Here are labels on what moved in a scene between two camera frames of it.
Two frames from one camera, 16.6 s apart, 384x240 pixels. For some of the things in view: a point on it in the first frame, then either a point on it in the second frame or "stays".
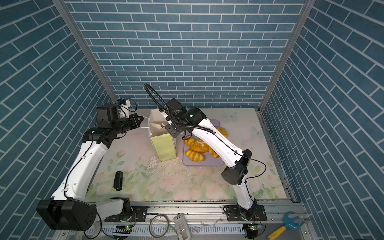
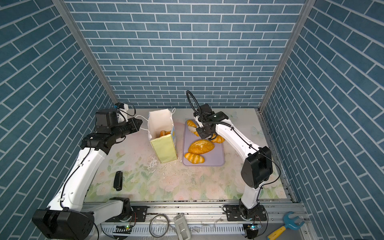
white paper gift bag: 164,143 stays
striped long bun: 194,156 stays
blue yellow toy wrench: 290,223 stays
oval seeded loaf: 200,146 stays
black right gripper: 169,128 → 201,133
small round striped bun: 190,141 → 163,133
